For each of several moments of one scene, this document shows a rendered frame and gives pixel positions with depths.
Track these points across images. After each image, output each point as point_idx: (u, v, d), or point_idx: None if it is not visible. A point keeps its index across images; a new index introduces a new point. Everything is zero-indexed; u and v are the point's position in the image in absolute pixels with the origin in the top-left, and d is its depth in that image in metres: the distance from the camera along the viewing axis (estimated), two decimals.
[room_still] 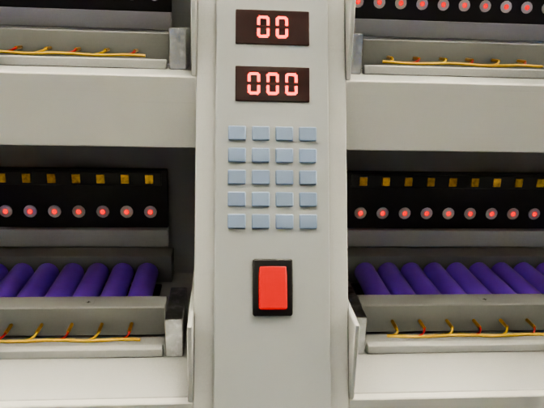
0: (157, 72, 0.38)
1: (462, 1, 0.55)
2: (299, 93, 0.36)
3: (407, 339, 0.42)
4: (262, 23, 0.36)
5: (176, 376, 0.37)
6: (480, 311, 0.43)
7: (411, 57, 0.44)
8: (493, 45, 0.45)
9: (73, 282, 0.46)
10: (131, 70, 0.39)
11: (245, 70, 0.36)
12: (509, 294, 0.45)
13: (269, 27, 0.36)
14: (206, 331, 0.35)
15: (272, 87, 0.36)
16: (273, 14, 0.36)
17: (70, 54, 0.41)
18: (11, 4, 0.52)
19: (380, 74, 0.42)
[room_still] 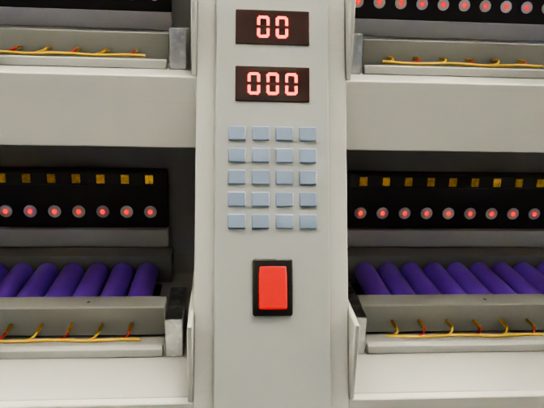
0: (157, 72, 0.38)
1: (462, 1, 0.55)
2: (299, 93, 0.36)
3: (407, 339, 0.42)
4: (262, 23, 0.36)
5: (176, 376, 0.37)
6: (480, 311, 0.43)
7: (411, 57, 0.44)
8: (493, 45, 0.45)
9: (73, 282, 0.46)
10: (131, 70, 0.39)
11: (245, 70, 0.36)
12: (509, 294, 0.45)
13: (269, 27, 0.36)
14: (206, 331, 0.35)
15: (272, 87, 0.36)
16: (273, 14, 0.36)
17: (70, 54, 0.41)
18: (11, 4, 0.52)
19: (380, 74, 0.42)
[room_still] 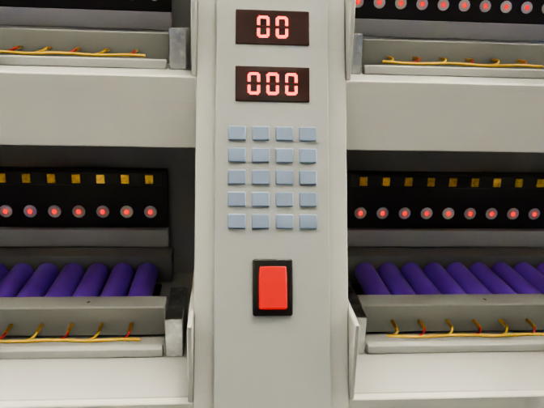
0: (157, 72, 0.38)
1: (462, 1, 0.55)
2: (299, 93, 0.36)
3: (407, 339, 0.42)
4: (262, 23, 0.36)
5: (176, 376, 0.37)
6: (480, 311, 0.43)
7: (411, 57, 0.44)
8: (493, 45, 0.45)
9: (73, 282, 0.46)
10: (131, 70, 0.39)
11: (245, 70, 0.36)
12: (509, 294, 0.45)
13: (269, 27, 0.36)
14: (206, 331, 0.35)
15: (272, 87, 0.36)
16: (273, 14, 0.36)
17: (70, 54, 0.41)
18: (11, 4, 0.52)
19: (380, 74, 0.42)
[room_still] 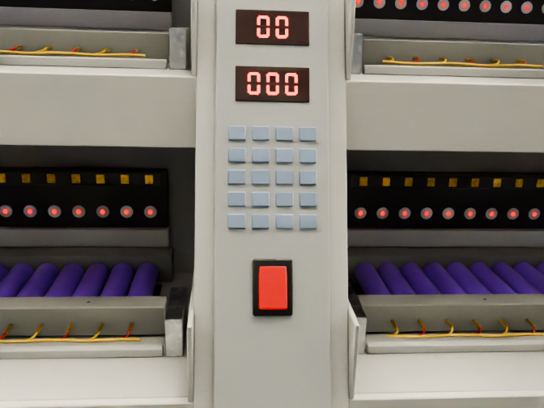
0: (157, 72, 0.38)
1: (462, 1, 0.55)
2: (299, 93, 0.36)
3: (407, 339, 0.42)
4: (262, 23, 0.36)
5: (176, 376, 0.37)
6: (480, 311, 0.43)
7: (411, 57, 0.44)
8: (493, 45, 0.45)
9: (73, 282, 0.46)
10: (131, 70, 0.39)
11: (245, 70, 0.36)
12: (509, 294, 0.45)
13: (269, 27, 0.36)
14: (206, 331, 0.35)
15: (272, 87, 0.36)
16: (273, 14, 0.36)
17: (70, 54, 0.41)
18: (11, 4, 0.52)
19: (380, 74, 0.42)
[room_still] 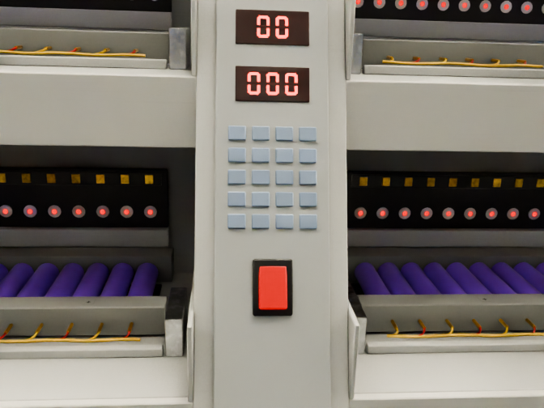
0: (157, 72, 0.38)
1: (462, 1, 0.55)
2: (299, 93, 0.36)
3: (407, 339, 0.42)
4: (262, 23, 0.36)
5: (176, 376, 0.37)
6: (480, 311, 0.43)
7: (411, 57, 0.44)
8: (493, 45, 0.45)
9: (73, 282, 0.46)
10: (131, 70, 0.39)
11: (245, 70, 0.36)
12: (509, 294, 0.45)
13: (269, 27, 0.36)
14: (206, 331, 0.35)
15: (272, 87, 0.36)
16: (273, 14, 0.36)
17: (70, 54, 0.41)
18: (11, 4, 0.52)
19: (380, 74, 0.42)
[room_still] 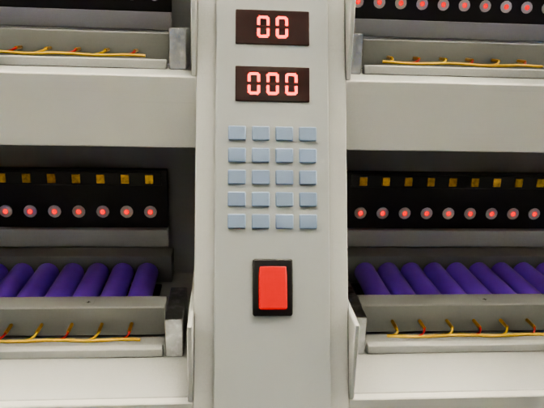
0: (157, 72, 0.38)
1: (462, 1, 0.55)
2: (299, 93, 0.36)
3: (407, 339, 0.42)
4: (262, 23, 0.36)
5: (176, 376, 0.37)
6: (480, 311, 0.43)
7: (411, 57, 0.44)
8: (493, 45, 0.45)
9: (73, 282, 0.46)
10: (131, 70, 0.39)
11: (245, 70, 0.36)
12: (509, 294, 0.45)
13: (269, 27, 0.36)
14: (206, 331, 0.35)
15: (272, 87, 0.36)
16: (273, 14, 0.36)
17: (70, 54, 0.41)
18: (11, 4, 0.52)
19: (380, 74, 0.42)
